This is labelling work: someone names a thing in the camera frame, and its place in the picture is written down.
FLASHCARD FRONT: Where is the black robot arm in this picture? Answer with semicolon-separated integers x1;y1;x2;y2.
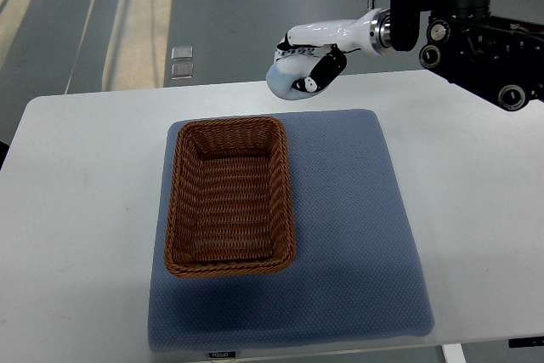
368;0;543;111

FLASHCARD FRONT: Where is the blue textured mat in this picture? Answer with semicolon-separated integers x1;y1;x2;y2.
148;110;434;352

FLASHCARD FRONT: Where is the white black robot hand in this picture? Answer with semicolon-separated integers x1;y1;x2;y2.
275;9;394;76

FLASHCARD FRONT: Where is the black table control panel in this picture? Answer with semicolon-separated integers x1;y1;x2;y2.
508;336;544;349

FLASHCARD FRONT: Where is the brown wicker basket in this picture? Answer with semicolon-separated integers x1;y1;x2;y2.
163;116;297;278

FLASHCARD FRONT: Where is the white table leg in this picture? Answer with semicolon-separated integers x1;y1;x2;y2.
441;343;467;363

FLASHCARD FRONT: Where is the metal floor plate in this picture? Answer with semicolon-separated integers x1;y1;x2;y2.
171;62;194;80
171;46;193;60

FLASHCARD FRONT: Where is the upper metal floor plate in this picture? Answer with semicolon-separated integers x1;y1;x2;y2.
171;46;193;60

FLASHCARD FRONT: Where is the lower metal floor plate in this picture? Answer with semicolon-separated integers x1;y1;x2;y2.
171;62;194;80

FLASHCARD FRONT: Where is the light blue plush toy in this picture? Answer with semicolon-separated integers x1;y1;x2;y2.
265;52;340;100

